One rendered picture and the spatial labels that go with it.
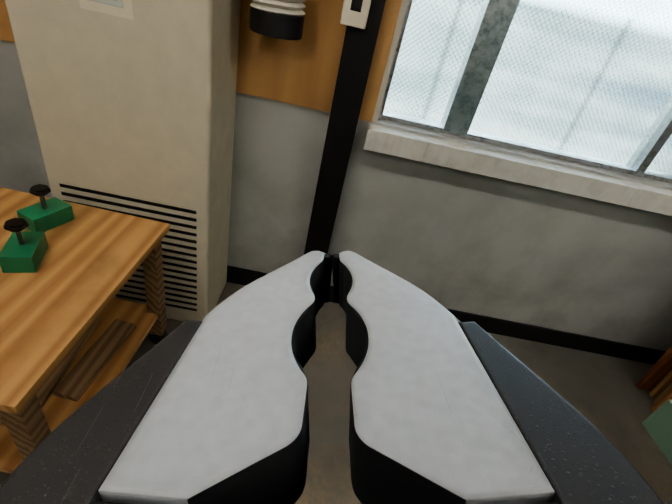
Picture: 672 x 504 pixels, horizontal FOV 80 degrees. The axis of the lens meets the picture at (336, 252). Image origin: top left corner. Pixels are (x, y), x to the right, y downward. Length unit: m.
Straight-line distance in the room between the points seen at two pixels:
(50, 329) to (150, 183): 0.55
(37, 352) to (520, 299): 1.76
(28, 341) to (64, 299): 0.13
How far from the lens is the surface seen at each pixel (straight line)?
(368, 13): 1.32
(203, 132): 1.27
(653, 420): 0.75
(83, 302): 1.13
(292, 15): 1.27
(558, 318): 2.16
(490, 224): 1.73
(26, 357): 1.05
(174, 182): 1.38
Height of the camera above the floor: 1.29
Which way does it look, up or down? 35 degrees down
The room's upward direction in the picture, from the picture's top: 14 degrees clockwise
